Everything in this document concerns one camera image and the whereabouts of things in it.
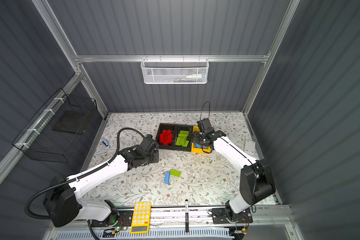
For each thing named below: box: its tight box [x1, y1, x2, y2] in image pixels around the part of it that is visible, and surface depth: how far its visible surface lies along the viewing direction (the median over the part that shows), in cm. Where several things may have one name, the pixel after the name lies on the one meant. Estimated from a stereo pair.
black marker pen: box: [185, 199, 189, 233], surface depth 76 cm
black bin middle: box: [173, 124, 193, 152], surface depth 104 cm
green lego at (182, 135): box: [178, 133, 188, 139], surface depth 105 cm
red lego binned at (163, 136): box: [159, 130, 167, 140], surface depth 104 cm
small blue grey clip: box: [100, 139, 110, 147], surface depth 103 cm
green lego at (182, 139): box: [177, 136, 187, 143], surface depth 104 cm
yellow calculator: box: [130, 201, 152, 234], surface depth 75 cm
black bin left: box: [155, 123, 176, 150], surface depth 103 cm
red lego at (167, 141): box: [163, 138, 173, 146], surface depth 101 cm
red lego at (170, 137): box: [168, 133, 174, 142], surface depth 101 cm
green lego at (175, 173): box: [170, 169, 182, 178], surface depth 91 cm
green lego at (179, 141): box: [175, 137, 183, 146], surface depth 104 cm
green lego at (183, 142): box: [179, 138, 190, 147], surface depth 103 cm
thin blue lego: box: [164, 171, 170, 185], surface depth 88 cm
